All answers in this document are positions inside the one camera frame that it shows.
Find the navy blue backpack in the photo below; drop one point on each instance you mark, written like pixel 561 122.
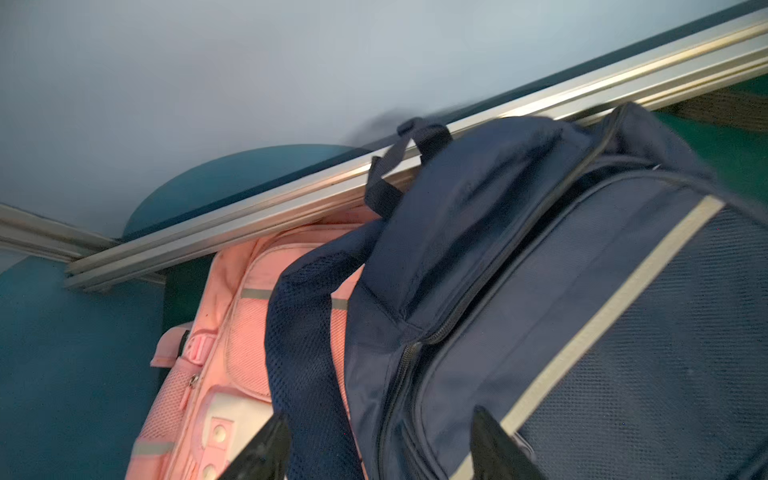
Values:
pixel 596 289

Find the pink backpack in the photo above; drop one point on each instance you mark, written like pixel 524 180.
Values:
pixel 216 395

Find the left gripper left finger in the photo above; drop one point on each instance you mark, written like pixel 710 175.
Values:
pixel 266 456

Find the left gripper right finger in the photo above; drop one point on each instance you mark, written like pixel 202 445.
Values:
pixel 495 454

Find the left aluminium frame post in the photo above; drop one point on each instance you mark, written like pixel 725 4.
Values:
pixel 31 234

